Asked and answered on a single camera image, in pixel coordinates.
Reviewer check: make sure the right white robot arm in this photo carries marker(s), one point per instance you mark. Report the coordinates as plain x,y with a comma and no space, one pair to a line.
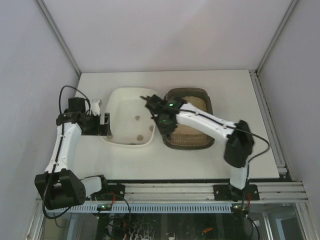
236,137

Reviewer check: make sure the grey slotted cable duct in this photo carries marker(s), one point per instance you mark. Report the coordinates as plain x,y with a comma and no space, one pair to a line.
152,208

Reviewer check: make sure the white plastic tray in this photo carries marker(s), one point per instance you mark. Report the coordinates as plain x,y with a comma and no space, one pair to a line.
123,106

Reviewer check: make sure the black slotted litter scoop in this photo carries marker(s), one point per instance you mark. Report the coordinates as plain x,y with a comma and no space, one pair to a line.
149,99

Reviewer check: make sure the aluminium mounting rail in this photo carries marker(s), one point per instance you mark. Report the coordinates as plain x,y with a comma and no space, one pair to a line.
268,192

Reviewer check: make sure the right aluminium side rail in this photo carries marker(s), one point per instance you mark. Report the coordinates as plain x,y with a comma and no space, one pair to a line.
274,140

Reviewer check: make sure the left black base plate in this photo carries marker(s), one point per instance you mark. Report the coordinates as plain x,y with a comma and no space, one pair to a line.
110,192

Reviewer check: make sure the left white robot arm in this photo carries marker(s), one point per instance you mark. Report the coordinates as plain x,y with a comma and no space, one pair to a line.
58,186

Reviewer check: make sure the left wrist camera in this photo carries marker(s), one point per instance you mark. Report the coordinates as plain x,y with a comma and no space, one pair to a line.
95,107

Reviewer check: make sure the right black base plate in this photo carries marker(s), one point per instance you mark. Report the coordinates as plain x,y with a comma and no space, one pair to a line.
226,192

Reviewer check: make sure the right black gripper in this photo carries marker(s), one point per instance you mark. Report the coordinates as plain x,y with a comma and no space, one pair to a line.
153,104

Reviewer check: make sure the brown translucent litter box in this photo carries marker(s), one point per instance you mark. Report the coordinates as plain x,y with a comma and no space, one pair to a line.
185,137

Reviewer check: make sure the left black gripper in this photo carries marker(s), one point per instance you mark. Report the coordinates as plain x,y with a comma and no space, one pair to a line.
100,124

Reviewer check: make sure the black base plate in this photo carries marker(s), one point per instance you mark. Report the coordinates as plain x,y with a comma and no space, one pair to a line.
110,192
226,192

